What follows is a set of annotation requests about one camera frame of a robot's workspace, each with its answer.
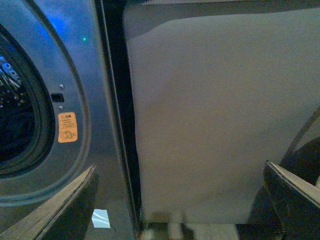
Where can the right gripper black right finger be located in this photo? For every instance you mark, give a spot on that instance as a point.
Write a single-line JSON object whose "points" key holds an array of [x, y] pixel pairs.
{"points": [[295, 201]]}

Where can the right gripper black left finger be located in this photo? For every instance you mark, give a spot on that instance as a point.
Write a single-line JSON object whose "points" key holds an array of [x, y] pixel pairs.
{"points": [[65, 216]]}

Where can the grey front-load washing machine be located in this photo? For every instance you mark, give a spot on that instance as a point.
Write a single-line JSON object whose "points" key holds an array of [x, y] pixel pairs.
{"points": [[54, 58]]}

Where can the white paper label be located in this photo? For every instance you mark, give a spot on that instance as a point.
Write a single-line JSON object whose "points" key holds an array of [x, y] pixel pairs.
{"points": [[100, 219]]}

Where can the orange warning sticker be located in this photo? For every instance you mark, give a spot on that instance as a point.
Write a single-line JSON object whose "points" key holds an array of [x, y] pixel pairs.
{"points": [[67, 127]]}

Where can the grey side cabinet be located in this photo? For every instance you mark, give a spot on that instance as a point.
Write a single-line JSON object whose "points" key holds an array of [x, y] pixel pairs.
{"points": [[219, 87]]}

